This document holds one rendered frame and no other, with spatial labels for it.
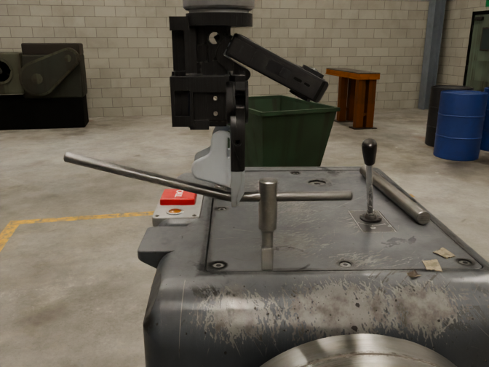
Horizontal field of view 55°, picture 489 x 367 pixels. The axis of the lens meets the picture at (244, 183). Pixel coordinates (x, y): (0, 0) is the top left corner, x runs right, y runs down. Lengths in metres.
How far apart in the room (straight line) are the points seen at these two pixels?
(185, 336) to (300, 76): 0.31
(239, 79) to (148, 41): 9.71
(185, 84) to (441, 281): 0.37
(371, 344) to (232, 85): 0.30
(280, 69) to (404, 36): 11.24
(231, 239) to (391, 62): 11.01
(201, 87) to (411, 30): 11.35
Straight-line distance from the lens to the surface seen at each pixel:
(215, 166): 0.52
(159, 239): 0.68
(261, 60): 0.50
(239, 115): 0.48
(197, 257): 0.62
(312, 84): 0.50
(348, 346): 0.50
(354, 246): 0.66
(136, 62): 10.20
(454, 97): 6.71
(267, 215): 0.55
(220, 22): 0.49
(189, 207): 0.79
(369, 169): 0.68
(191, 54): 0.51
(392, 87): 11.67
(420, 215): 0.76
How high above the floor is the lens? 1.52
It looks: 17 degrees down
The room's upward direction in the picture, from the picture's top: straight up
